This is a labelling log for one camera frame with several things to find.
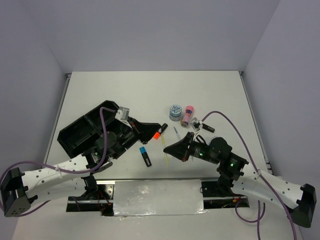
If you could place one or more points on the pink cap black highlighter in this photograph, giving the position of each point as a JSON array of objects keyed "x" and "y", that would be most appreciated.
[{"x": 208, "y": 128}]

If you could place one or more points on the orange cap black highlighter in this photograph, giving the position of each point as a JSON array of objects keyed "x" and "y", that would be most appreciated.
[{"x": 158, "y": 134}]

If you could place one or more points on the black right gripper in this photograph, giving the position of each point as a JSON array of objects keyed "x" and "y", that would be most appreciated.
[{"x": 179, "y": 149}]

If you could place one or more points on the blue cap black highlighter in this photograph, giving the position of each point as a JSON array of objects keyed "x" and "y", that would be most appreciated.
[{"x": 145, "y": 156}]

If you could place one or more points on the blue white round tub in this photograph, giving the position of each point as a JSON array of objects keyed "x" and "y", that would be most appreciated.
[{"x": 175, "y": 112}]

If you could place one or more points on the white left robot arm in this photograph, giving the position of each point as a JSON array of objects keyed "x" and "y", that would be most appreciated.
[{"x": 74, "y": 177}]

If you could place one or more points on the black four-compartment organizer tray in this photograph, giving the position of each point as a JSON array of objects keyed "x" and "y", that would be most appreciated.
[{"x": 87, "y": 132}]

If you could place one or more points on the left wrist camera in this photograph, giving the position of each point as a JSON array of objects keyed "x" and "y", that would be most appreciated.
[{"x": 122, "y": 113}]

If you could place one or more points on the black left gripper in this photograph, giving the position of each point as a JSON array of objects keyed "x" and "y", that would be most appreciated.
[{"x": 144, "y": 132}]

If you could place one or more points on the pink lid clear jar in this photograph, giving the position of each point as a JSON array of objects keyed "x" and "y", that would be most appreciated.
[{"x": 186, "y": 118}]

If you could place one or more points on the blue clear slim highlighter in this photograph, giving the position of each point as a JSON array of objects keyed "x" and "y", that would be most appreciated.
[{"x": 177, "y": 134}]

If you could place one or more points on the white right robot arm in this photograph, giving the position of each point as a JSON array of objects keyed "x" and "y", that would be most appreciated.
[{"x": 239, "y": 177}]

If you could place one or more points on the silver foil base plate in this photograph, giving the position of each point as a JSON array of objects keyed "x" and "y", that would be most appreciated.
[{"x": 158, "y": 198}]

